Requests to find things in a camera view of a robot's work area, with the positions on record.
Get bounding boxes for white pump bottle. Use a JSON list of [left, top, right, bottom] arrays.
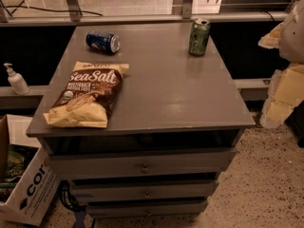
[[4, 63, 29, 95]]

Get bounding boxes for green bag in box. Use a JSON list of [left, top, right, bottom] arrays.
[[0, 144, 37, 202]]

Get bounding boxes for bottom grey drawer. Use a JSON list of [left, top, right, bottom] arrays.
[[87, 199, 207, 219]]

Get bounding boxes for middle grey drawer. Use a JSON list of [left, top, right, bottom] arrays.
[[71, 180, 219, 202]]

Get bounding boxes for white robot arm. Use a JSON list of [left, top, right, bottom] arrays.
[[257, 0, 304, 64]]

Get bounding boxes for green soda can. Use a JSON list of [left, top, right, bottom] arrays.
[[189, 18, 211, 56]]

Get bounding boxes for grey drawer cabinet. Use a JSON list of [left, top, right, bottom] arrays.
[[28, 23, 255, 210]]

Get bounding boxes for grey drawer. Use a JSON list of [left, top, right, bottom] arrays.
[[71, 180, 219, 202], [47, 147, 237, 180], [87, 199, 207, 219]]

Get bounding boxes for top grey drawer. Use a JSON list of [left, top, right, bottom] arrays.
[[47, 147, 237, 180]]

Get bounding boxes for sea salt chips bag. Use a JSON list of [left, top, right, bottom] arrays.
[[44, 62, 129, 128]]

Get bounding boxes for blue pepsi can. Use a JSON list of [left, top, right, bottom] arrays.
[[85, 30, 121, 54]]

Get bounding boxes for white cardboard box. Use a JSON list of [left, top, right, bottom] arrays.
[[0, 114, 60, 226]]

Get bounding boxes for black floor cable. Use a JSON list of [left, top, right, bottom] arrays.
[[0, 0, 104, 17]]

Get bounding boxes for black cables under cabinet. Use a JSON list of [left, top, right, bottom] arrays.
[[58, 180, 87, 214]]

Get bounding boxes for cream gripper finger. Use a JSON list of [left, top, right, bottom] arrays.
[[257, 23, 283, 49]]

